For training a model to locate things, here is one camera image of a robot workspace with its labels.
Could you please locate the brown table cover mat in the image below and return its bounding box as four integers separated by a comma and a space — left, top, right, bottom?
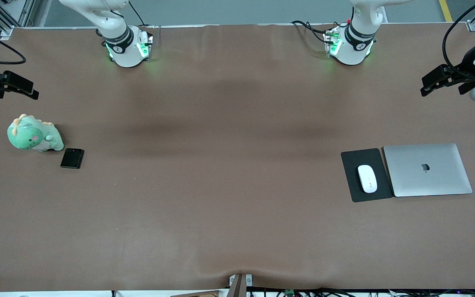
0, 24, 475, 291

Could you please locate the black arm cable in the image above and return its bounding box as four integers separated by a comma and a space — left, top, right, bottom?
0, 26, 27, 65
442, 0, 475, 68

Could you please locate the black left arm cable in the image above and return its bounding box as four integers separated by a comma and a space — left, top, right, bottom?
442, 0, 475, 68

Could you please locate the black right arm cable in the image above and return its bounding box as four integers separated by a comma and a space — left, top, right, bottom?
0, 26, 27, 65

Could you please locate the silver laptop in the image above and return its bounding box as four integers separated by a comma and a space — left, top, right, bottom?
383, 143, 473, 198

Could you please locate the thin black base cable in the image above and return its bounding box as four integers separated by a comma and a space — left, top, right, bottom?
127, 0, 155, 29

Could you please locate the black phone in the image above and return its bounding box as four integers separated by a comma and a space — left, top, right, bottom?
60, 148, 85, 169

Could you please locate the black mouse pad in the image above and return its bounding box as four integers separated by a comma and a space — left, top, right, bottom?
341, 148, 394, 203

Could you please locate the green dinosaur plush toy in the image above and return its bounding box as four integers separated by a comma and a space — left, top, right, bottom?
7, 114, 65, 152

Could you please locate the white computer mouse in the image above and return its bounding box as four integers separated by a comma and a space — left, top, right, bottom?
357, 165, 378, 194

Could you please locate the black base cable bundle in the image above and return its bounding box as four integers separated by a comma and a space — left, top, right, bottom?
291, 20, 347, 45

